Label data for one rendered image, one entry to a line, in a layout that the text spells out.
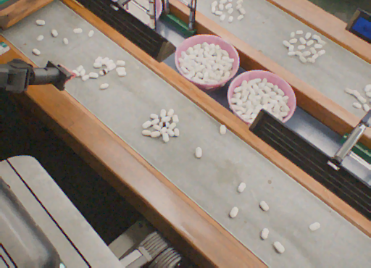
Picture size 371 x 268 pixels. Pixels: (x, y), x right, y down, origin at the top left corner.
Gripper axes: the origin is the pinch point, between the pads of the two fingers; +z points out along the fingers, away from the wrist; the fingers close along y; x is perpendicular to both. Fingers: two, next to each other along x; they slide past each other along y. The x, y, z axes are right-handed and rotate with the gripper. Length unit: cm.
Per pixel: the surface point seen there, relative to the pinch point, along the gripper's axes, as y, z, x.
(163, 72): -17.4, 27.8, -11.4
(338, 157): -89, -1, -32
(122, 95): -12.4, 15.5, 2.1
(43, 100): 5.7, -3.7, 14.6
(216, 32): -18, 52, -32
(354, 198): -98, -1, -25
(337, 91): -73, 64, -37
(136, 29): -17.9, -2.5, -28.5
